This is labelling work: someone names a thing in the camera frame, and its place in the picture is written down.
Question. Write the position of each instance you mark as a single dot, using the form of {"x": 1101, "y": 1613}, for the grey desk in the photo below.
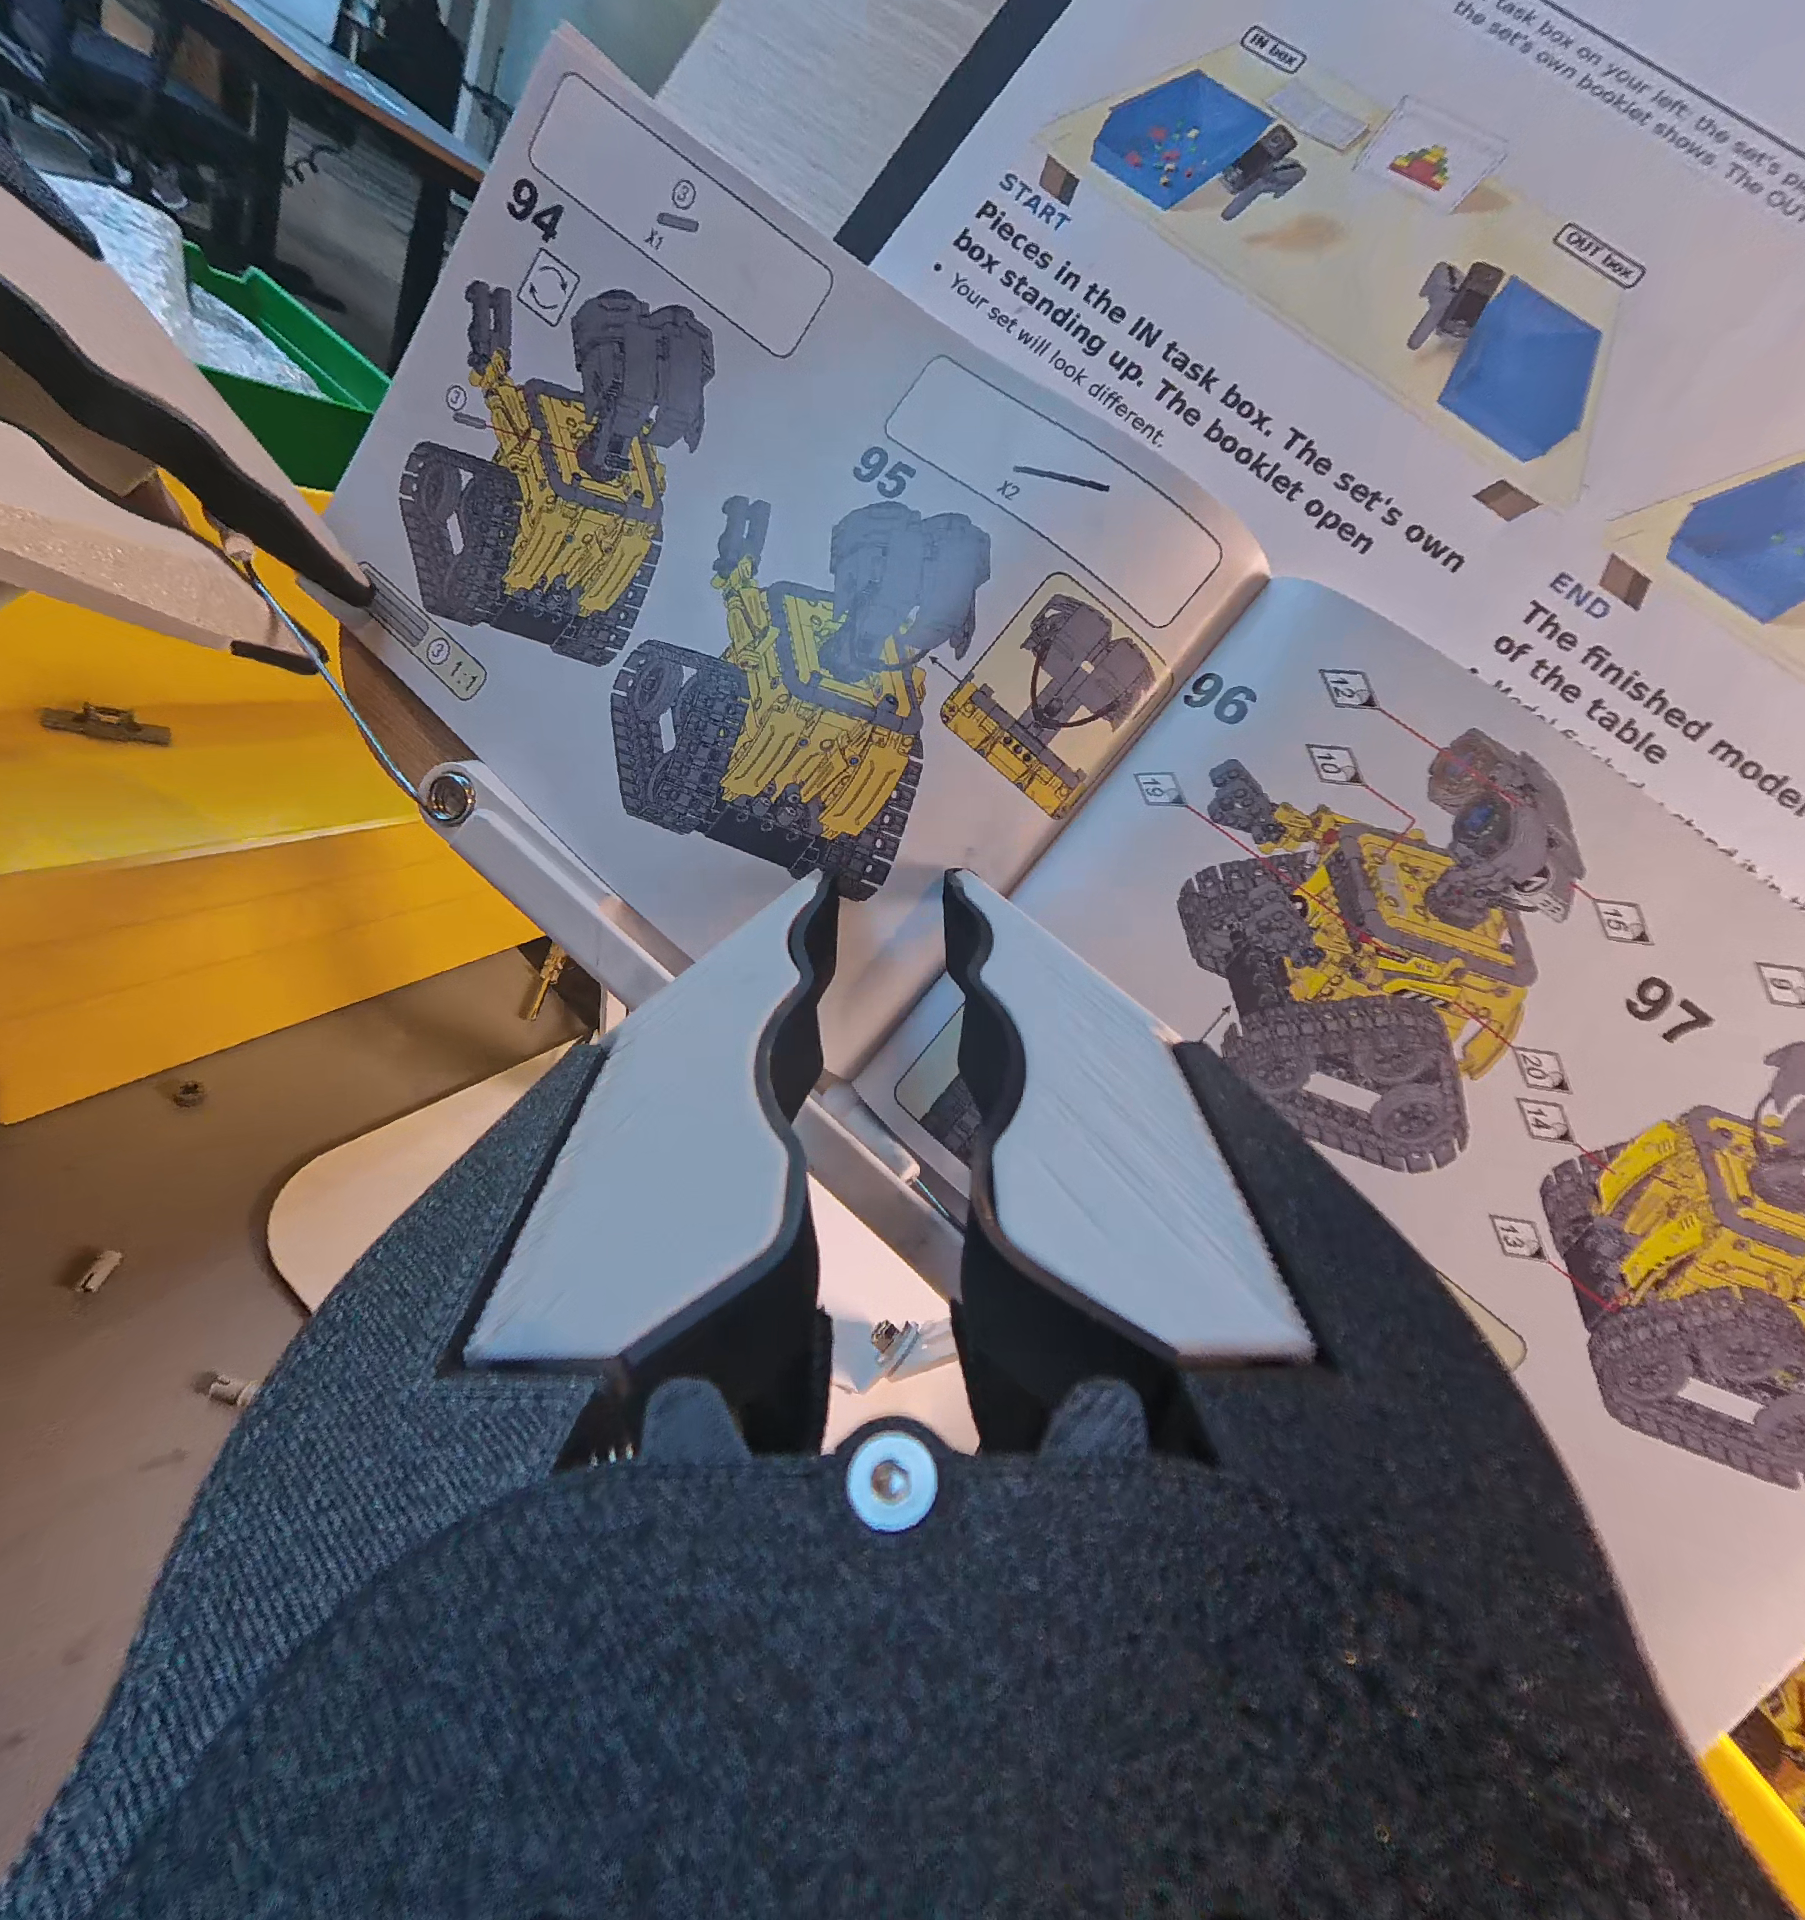
{"x": 63, "y": 1561}

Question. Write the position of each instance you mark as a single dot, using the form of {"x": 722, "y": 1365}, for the clear plastic bag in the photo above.
{"x": 245, "y": 337}

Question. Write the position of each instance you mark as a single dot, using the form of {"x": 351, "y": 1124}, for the white task instruction sheet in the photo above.
{"x": 1384, "y": 359}

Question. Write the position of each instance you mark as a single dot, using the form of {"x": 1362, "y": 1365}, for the yellow plastic bin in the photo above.
{"x": 1803, "y": 1845}
{"x": 183, "y": 900}

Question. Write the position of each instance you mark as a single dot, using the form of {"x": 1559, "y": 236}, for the white book stand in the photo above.
{"x": 566, "y": 895}

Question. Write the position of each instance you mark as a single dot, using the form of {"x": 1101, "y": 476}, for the instruction booklet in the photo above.
{"x": 782, "y": 392}

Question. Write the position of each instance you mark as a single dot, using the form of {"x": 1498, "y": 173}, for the black office chair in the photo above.
{"x": 78, "y": 74}

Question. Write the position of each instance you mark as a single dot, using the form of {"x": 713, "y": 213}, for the green plastic bin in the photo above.
{"x": 320, "y": 421}

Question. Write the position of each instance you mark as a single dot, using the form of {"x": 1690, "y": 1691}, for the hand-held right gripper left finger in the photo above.
{"x": 619, "y": 1201}

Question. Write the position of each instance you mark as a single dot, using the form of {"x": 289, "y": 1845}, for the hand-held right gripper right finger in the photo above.
{"x": 1142, "y": 1201}

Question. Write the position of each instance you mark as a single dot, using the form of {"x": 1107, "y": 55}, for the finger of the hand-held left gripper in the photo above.
{"x": 63, "y": 496}
{"x": 35, "y": 211}

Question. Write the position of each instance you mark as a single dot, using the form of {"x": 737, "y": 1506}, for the small dark brick piece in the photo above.
{"x": 98, "y": 725}

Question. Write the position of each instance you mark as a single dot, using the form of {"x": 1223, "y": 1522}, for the dark background table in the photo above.
{"x": 362, "y": 74}

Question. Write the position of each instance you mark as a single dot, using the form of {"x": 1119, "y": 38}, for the pale curved board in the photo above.
{"x": 813, "y": 107}

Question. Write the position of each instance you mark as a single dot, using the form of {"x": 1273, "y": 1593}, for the scattered small brick parts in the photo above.
{"x": 93, "y": 1270}

